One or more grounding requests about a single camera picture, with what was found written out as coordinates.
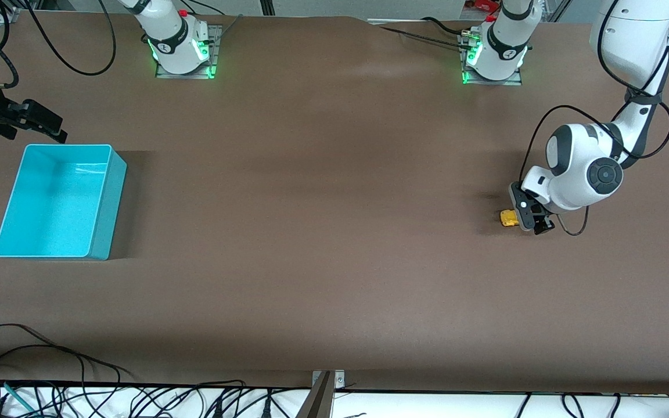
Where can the yellow beetle toy car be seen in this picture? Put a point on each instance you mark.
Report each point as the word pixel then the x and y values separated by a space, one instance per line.
pixel 509 218

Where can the dark metal post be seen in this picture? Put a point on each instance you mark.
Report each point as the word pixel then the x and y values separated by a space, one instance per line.
pixel 317 400

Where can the red object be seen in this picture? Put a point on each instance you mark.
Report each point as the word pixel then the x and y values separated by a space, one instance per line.
pixel 482 4

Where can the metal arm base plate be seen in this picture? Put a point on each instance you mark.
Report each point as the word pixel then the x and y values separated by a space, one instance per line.
pixel 517 78
pixel 209 52

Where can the black aluminium profile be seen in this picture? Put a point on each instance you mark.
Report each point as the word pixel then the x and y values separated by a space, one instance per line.
pixel 268 6

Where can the turquoise plastic bin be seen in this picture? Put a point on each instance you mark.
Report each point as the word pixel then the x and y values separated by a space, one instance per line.
pixel 50 203

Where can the small metal bracket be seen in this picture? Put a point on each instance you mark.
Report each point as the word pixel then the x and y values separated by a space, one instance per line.
pixel 339 378

